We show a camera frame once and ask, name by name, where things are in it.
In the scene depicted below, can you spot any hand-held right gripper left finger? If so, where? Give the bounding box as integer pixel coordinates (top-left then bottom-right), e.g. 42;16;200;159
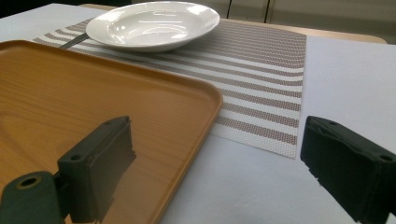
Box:
57;115;137;224

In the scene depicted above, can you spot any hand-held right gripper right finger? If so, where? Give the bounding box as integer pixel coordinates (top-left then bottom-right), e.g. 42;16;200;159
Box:
300;115;396;224

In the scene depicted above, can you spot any wooden tray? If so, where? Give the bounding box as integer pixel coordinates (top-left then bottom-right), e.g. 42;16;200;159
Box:
0;39;224;224

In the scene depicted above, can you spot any striped woven placemat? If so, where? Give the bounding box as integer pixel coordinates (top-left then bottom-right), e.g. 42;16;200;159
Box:
32;17;307;160

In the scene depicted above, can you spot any white plate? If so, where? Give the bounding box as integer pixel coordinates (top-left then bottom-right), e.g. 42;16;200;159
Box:
85;0;221;53

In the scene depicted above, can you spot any metal cutlery handle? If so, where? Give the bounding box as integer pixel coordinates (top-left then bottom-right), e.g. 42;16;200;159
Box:
59;32;91;50

